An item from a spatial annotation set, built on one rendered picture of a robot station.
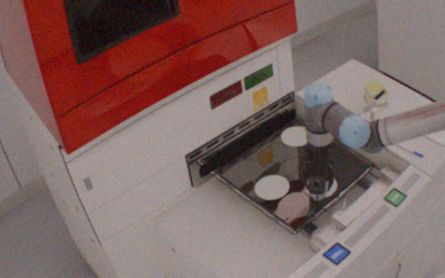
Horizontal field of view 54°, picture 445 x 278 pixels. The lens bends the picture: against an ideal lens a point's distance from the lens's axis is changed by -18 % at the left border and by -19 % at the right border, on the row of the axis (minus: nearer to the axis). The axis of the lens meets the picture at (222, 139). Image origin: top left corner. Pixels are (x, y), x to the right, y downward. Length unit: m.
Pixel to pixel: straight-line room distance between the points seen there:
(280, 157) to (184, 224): 0.35
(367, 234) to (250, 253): 0.36
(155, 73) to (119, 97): 0.11
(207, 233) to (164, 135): 0.31
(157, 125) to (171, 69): 0.19
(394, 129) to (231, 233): 0.59
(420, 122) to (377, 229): 0.31
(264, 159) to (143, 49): 0.57
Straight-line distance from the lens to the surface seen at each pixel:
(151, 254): 1.70
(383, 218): 1.34
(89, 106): 1.23
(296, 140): 1.67
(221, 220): 1.55
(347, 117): 1.19
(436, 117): 1.22
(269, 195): 1.49
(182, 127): 1.49
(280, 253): 1.45
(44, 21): 1.10
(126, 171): 1.45
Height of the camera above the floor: 1.96
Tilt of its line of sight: 38 degrees down
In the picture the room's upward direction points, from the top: 9 degrees counter-clockwise
